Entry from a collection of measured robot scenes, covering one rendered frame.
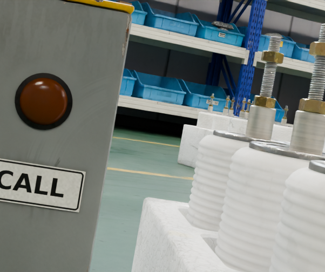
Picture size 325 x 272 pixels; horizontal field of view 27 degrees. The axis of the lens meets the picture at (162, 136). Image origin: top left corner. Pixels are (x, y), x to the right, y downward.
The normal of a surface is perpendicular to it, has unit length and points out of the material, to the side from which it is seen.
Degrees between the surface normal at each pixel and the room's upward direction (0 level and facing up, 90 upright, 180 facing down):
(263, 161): 57
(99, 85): 90
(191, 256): 0
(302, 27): 90
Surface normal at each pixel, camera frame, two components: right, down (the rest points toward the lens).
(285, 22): 0.40, 0.12
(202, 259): 0.17, -0.98
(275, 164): -0.37, -0.57
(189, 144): -0.84, -0.12
